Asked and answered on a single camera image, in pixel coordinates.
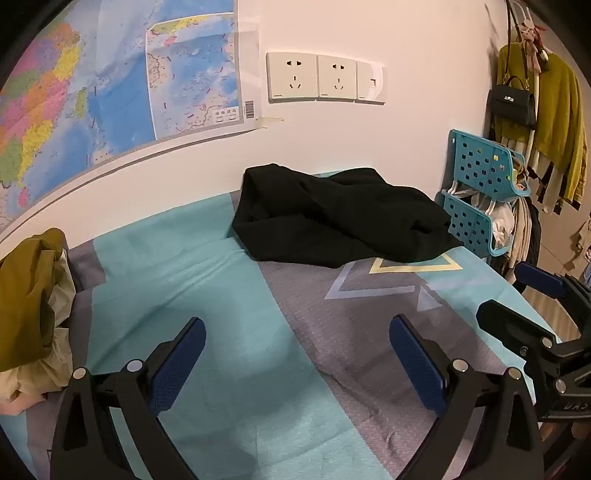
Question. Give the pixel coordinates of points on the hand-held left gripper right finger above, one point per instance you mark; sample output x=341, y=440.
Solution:
x=415, y=364

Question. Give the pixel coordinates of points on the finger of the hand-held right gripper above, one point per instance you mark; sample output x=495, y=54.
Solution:
x=512, y=323
x=540, y=279

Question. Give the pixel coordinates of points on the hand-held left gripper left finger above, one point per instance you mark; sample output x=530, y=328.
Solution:
x=178, y=360

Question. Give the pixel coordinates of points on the black button coat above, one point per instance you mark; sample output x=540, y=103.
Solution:
x=323, y=217

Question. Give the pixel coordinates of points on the beige hanging garment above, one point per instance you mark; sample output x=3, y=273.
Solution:
x=519, y=235

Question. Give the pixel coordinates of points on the white crumpled cloth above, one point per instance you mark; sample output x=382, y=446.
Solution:
x=501, y=226

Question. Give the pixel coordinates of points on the teal grey patterned bed sheet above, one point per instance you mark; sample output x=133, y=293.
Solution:
x=207, y=286

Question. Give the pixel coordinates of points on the blue plastic hanging basket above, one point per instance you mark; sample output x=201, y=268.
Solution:
x=466, y=221
x=480, y=166

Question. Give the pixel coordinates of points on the striped pleated hanging skirt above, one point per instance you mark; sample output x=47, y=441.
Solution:
x=549, y=180

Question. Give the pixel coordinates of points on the cream garment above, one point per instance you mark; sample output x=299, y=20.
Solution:
x=60, y=364

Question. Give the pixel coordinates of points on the olive green garment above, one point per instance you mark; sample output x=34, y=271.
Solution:
x=27, y=295

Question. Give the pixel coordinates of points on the yellow green hanging cardigan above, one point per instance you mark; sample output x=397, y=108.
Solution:
x=558, y=115

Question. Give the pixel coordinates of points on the black handbag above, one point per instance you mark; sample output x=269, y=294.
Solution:
x=512, y=104

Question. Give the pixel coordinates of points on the pink hanging accessory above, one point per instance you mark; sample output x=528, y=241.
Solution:
x=531, y=39

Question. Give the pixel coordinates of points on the white wall switch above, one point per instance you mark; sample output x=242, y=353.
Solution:
x=370, y=83

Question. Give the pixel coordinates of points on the white wall socket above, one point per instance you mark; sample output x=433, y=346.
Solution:
x=292, y=76
x=337, y=77

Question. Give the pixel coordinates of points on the colourful wall map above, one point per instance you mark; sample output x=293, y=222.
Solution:
x=115, y=69

